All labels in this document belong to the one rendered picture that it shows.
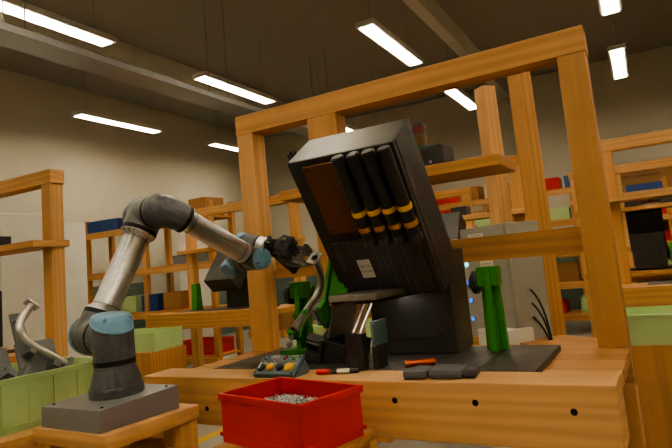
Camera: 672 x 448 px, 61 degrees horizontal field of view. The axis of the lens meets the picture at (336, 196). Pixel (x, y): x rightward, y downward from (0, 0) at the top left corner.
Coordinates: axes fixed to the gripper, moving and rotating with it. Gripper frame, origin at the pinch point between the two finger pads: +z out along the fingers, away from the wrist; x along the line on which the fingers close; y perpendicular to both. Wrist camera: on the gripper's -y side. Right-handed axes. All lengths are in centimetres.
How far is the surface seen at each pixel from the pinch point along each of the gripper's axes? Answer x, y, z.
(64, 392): -75, -2, -60
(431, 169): 36, 19, 35
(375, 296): -23, 20, 40
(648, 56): 947, -452, 46
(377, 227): -8, 33, 37
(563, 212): 511, -453, -16
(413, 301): -2.4, -7.4, 38.7
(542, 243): 36, -11, 72
